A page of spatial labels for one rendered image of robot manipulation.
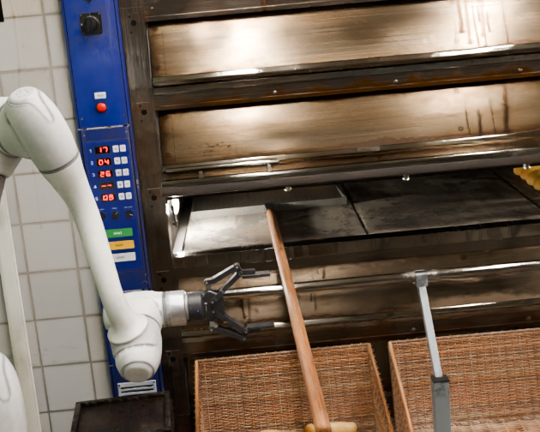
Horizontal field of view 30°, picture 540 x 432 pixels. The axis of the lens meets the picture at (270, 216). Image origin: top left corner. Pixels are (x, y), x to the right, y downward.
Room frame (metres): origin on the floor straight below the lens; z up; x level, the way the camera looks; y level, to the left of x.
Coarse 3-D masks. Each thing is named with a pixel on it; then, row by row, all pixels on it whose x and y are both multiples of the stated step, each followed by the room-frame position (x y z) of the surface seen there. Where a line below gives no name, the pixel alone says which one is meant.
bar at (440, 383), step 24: (504, 264) 2.67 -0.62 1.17; (528, 264) 2.66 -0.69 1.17; (240, 288) 2.66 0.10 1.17; (264, 288) 2.65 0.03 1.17; (312, 288) 2.65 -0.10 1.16; (336, 288) 2.66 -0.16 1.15; (432, 336) 2.54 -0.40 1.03; (432, 360) 2.49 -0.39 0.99; (432, 384) 2.45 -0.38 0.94; (432, 408) 2.47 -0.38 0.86
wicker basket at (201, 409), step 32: (288, 352) 2.99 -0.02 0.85; (320, 352) 2.99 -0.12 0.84; (352, 352) 2.99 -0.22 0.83; (224, 384) 2.97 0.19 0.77; (256, 384) 2.97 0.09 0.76; (288, 384) 2.97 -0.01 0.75; (320, 384) 2.97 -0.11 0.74; (352, 384) 2.97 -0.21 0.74; (224, 416) 2.94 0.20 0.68; (288, 416) 2.94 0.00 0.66; (352, 416) 2.95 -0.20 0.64; (384, 416) 2.72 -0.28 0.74
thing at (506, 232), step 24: (312, 240) 3.07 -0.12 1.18; (336, 240) 3.05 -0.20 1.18; (360, 240) 3.03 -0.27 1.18; (384, 240) 3.03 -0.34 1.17; (408, 240) 3.03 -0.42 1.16; (432, 240) 3.03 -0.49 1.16; (456, 240) 3.03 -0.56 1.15; (480, 240) 3.03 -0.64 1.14; (192, 264) 3.02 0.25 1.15; (216, 264) 3.02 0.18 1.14
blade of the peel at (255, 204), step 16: (256, 192) 3.83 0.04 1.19; (272, 192) 3.81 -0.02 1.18; (288, 192) 3.78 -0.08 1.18; (304, 192) 3.76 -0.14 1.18; (320, 192) 3.73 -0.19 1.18; (336, 192) 3.71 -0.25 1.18; (192, 208) 3.57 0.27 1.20; (208, 208) 3.63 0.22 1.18; (224, 208) 3.61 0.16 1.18; (240, 208) 3.50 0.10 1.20; (256, 208) 3.50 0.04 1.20; (288, 208) 3.51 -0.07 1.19; (304, 208) 3.51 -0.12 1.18
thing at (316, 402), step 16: (272, 224) 3.21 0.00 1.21; (288, 272) 2.67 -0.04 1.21; (288, 288) 2.52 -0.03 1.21; (288, 304) 2.41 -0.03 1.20; (304, 336) 2.17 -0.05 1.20; (304, 352) 2.07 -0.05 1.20; (304, 368) 1.99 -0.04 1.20; (304, 384) 1.93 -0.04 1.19; (320, 400) 1.81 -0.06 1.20; (320, 416) 1.75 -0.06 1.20
